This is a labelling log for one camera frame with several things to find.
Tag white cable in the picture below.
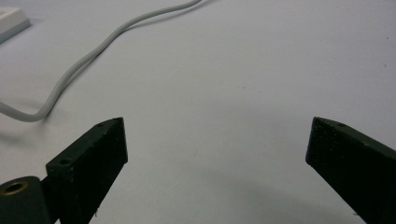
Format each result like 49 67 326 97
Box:
0 0 204 123

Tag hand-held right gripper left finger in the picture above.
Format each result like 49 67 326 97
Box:
45 117 129 224

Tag white power strip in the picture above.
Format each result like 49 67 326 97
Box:
0 7 32 45

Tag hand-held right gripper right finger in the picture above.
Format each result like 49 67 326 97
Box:
304 116 396 224

